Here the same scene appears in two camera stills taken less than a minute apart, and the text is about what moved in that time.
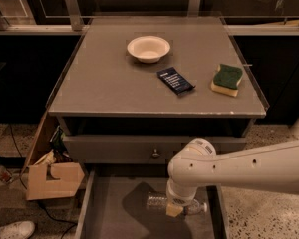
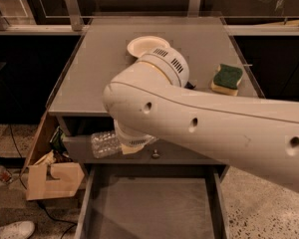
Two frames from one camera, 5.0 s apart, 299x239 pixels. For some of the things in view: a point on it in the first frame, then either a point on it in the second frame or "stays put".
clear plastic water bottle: x=159 y=201 -> x=105 y=144
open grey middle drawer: x=115 y=207 stays put
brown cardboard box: x=39 y=185 stays put
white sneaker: x=16 y=230 stays put
